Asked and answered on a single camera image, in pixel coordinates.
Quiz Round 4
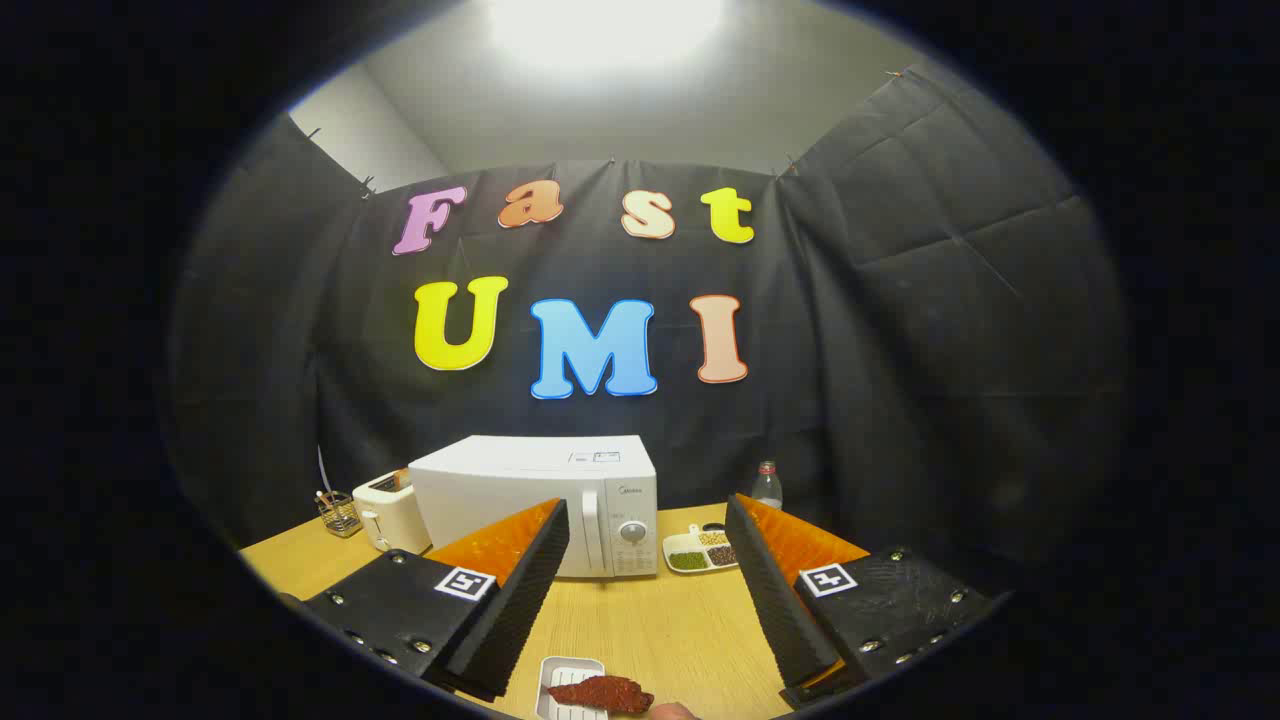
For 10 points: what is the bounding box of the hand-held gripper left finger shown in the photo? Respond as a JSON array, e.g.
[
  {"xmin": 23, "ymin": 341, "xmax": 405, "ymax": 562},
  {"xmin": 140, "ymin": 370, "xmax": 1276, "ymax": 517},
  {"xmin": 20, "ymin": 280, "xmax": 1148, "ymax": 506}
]
[{"xmin": 300, "ymin": 498, "xmax": 571, "ymax": 701}]

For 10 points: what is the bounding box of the white toaster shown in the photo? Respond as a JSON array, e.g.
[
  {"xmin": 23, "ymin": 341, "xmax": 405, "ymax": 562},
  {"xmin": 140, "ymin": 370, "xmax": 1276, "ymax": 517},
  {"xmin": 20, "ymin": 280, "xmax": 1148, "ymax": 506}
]
[{"xmin": 352, "ymin": 470, "xmax": 433, "ymax": 554}]

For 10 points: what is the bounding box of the white ribbed tray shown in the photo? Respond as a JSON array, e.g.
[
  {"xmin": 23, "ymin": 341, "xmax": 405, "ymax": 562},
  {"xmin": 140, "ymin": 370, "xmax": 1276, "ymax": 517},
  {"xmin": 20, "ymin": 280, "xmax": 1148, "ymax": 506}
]
[{"xmin": 535, "ymin": 655, "xmax": 607, "ymax": 720}]

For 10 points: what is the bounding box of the black backdrop cloth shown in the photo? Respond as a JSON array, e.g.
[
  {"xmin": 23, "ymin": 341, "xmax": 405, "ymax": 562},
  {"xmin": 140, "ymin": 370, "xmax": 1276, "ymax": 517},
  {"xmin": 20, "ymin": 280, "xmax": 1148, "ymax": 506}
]
[{"xmin": 165, "ymin": 65, "xmax": 1131, "ymax": 601}]

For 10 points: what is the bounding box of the white divided dish with beans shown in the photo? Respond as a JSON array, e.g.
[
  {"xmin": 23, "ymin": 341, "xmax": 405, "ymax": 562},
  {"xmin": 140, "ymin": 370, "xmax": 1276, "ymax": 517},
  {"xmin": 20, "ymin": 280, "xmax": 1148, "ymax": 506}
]
[{"xmin": 662, "ymin": 523, "xmax": 741, "ymax": 576}]

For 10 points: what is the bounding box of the white toaster oven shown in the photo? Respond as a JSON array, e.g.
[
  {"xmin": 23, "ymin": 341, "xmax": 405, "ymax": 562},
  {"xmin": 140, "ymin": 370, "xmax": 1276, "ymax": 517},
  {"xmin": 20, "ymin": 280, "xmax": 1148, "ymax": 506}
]
[{"xmin": 408, "ymin": 434, "xmax": 659, "ymax": 579}]

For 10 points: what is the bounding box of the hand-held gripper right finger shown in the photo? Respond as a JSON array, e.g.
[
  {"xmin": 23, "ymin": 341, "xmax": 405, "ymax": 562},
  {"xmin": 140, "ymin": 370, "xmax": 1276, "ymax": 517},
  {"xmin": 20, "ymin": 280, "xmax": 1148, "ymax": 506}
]
[{"xmin": 724, "ymin": 492, "xmax": 1001, "ymax": 711}]

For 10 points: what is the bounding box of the wire mesh basket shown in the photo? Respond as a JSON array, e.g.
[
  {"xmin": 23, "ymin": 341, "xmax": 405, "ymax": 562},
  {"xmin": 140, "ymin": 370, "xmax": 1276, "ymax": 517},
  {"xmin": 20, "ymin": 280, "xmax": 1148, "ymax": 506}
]
[{"xmin": 317, "ymin": 490, "xmax": 363, "ymax": 539}]

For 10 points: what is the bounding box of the red-brown meat piece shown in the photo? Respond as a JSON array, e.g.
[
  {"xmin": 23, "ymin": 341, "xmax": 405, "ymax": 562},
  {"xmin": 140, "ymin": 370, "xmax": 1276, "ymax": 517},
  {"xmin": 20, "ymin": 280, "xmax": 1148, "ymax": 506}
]
[{"xmin": 547, "ymin": 675, "xmax": 656, "ymax": 715}]

